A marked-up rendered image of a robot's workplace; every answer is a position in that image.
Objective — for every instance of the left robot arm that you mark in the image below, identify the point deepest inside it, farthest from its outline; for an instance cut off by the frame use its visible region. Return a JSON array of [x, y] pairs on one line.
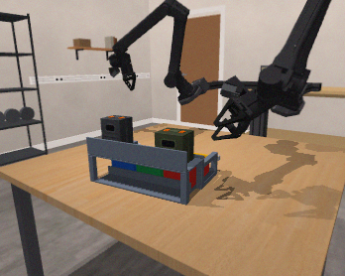
[[293, 56]]

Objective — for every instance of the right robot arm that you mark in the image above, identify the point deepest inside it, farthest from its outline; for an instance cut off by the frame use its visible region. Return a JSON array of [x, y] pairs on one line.
[[174, 77]]

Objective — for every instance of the grey metal shelf rack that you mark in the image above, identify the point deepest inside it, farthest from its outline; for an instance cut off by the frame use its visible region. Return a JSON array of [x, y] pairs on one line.
[[177, 191]]

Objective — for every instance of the green open bin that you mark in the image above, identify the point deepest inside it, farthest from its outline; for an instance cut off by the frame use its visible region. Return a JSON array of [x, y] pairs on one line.
[[149, 170]]

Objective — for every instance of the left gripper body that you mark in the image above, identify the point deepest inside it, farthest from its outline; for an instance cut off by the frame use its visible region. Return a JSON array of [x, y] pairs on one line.
[[256, 108]]

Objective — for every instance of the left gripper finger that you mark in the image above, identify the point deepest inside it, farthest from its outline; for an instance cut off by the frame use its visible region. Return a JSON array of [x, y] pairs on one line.
[[240, 115], [234, 134]]

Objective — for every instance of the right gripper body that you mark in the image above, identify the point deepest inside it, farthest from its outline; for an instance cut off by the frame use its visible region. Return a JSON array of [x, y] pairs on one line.
[[130, 69]]

